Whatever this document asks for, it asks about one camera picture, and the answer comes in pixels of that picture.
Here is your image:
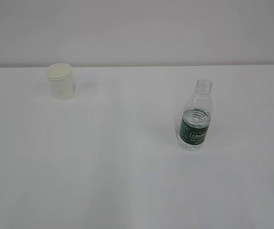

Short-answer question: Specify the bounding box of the white paper cup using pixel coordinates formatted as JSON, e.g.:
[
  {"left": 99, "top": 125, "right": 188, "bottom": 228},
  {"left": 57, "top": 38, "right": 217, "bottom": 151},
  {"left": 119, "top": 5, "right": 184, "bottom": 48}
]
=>
[{"left": 45, "top": 63, "right": 75, "bottom": 101}]

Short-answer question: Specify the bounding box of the clear water bottle green label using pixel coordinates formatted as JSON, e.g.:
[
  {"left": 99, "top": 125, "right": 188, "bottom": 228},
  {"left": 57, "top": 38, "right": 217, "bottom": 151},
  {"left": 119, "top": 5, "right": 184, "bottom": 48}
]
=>
[{"left": 177, "top": 79, "right": 213, "bottom": 151}]

